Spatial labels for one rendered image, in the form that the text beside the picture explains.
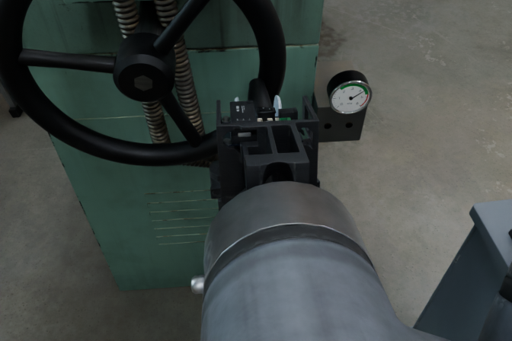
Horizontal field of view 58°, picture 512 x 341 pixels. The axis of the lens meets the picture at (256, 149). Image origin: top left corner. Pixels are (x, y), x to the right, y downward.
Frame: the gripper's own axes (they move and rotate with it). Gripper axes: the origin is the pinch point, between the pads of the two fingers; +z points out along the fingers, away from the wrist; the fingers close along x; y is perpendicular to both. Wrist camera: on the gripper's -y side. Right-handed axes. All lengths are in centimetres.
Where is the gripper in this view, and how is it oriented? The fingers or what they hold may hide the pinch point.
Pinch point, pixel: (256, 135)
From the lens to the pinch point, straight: 46.8
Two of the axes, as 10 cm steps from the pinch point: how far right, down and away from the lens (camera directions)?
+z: -0.7, -4.4, 9.0
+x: -10.0, 0.6, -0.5
